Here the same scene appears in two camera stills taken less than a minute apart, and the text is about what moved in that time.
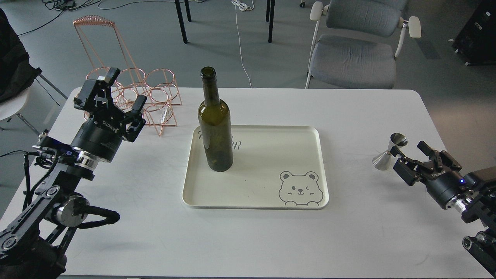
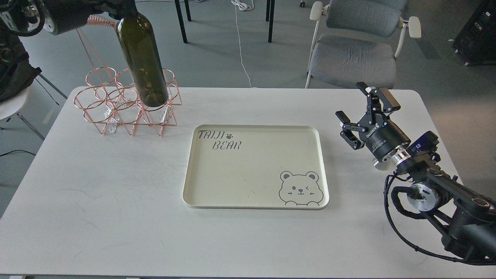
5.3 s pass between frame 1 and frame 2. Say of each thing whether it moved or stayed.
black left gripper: moved
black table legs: stayed
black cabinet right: stayed
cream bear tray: stayed
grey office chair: stayed
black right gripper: moved
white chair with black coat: stayed
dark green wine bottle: moved
